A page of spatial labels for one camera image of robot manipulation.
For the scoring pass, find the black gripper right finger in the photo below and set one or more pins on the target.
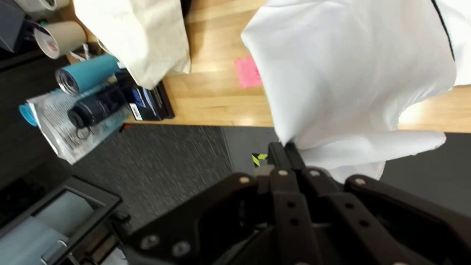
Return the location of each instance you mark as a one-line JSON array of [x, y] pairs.
[[353, 222]]

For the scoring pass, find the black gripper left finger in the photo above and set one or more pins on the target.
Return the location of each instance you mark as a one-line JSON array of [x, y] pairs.
[[265, 226]]

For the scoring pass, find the white linen cloth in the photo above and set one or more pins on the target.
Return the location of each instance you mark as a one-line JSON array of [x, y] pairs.
[[353, 74]]

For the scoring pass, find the yellow black floor tape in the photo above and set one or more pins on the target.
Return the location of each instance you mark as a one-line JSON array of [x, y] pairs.
[[259, 160]]

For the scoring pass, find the pink sticky note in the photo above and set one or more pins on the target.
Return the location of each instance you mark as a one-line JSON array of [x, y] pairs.
[[247, 73]]

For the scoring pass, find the black box with blue print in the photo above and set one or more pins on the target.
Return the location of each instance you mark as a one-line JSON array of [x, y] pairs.
[[152, 104]]

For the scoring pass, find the black drink bottle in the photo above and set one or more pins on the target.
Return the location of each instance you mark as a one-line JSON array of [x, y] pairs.
[[97, 105]]

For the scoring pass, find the black bin with white contents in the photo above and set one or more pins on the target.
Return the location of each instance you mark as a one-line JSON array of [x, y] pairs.
[[53, 226]]

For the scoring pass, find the cream cloth bag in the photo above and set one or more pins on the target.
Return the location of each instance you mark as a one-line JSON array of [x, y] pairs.
[[137, 35]]

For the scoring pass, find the teal tumbler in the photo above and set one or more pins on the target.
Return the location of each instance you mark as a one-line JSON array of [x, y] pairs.
[[90, 73]]

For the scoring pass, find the brown tape roll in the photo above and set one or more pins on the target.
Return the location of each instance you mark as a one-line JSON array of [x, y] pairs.
[[60, 39]]

